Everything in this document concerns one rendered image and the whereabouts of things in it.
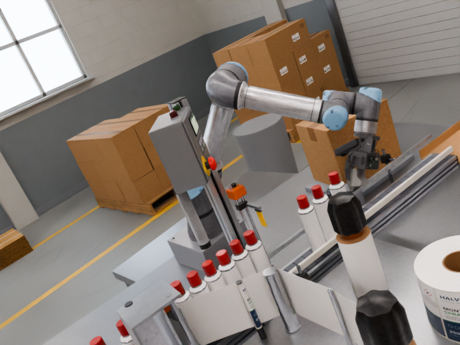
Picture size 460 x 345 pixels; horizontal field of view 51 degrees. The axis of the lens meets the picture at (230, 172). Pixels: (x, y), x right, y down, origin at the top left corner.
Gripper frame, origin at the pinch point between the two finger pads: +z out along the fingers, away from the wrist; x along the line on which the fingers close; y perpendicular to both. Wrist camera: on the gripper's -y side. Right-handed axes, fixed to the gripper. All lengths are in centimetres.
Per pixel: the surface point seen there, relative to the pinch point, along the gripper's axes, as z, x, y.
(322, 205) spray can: 3.6, -20.6, 7.3
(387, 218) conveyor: 7.5, 6.6, 11.5
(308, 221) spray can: 8.6, -25.5, 6.8
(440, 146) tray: -18, 55, -5
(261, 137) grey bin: -6, 112, -199
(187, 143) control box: -13, -68, 2
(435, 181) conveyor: -5.5, 30.5, 11.3
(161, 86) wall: -53, 199, -580
